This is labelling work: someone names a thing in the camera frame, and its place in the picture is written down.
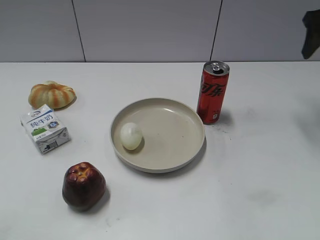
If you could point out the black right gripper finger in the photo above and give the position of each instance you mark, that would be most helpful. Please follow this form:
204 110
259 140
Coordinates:
311 21

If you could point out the pale white egg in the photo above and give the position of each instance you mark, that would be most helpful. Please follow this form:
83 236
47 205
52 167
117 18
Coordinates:
130 136

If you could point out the beige round plate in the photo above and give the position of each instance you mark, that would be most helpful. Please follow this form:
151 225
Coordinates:
173 135

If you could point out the red soda can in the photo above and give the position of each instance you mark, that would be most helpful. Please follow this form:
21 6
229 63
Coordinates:
214 80

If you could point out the striped bread roll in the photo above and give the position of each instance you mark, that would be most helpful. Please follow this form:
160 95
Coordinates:
51 93

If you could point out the dark red apple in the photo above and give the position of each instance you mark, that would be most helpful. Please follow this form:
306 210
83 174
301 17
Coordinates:
83 186

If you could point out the small milk carton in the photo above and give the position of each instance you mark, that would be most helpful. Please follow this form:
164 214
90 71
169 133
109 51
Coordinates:
45 129

